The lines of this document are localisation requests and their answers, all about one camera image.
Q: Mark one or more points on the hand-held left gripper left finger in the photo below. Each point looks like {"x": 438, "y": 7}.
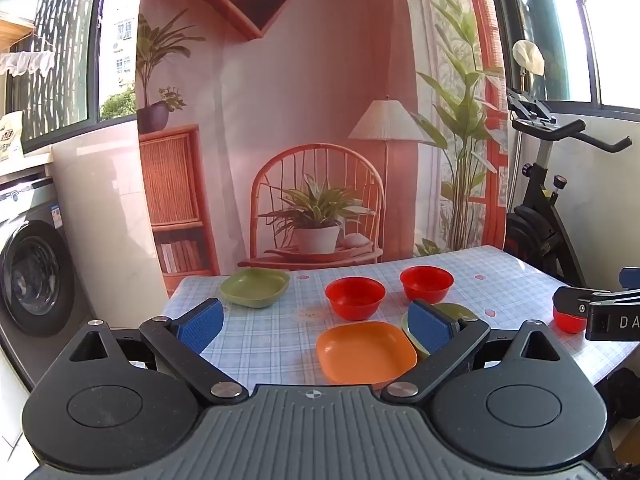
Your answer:
{"x": 202, "y": 327}

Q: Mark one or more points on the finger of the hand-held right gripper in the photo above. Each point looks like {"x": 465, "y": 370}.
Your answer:
{"x": 572, "y": 302}
{"x": 631, "y": 279}

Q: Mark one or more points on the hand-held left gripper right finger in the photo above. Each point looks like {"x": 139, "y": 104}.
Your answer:
{"x": 430, "y": 327}

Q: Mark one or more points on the red bowl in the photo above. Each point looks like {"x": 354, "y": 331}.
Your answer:
{"x": 426, "y": 284}
{"x": 567, "y": 324}
{"x": 355, "y": 300}

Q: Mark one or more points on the green plate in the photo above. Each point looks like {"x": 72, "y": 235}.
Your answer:
{"x": 255, "y": 287}
{"x": 457, "y": 310}

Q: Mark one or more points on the blue plaid tablecloth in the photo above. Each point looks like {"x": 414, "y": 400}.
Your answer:
{"x": 265, "y": 330}

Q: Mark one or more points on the orange plate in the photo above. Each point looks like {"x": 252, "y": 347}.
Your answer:
{"x": 365, "y": 352}

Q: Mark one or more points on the black exercise bike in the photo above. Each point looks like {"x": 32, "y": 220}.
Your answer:
{"x": 540, "y": 180}

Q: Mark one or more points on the grey washing machine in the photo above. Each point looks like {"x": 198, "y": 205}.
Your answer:
{"x": 35, "y": 270}

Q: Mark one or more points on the white cloth on pole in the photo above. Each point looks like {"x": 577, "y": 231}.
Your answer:
{"x": 528, "y": 57}

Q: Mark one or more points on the dark framed window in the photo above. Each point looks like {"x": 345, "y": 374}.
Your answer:
{"x": 575, "y": 35}

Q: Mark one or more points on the printed room backdrop cloth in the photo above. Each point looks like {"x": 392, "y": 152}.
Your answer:
{"x": 310, "y": 85}

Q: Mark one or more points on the white detergent bag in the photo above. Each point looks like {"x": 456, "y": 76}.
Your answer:
{"x": 10, "y": 135}

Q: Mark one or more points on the window with patterned grille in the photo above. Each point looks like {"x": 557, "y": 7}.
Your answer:
{"x": 65, "y": 45}

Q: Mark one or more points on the white hanging cloth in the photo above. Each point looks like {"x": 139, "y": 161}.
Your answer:
{"x": 25, "y": 62}

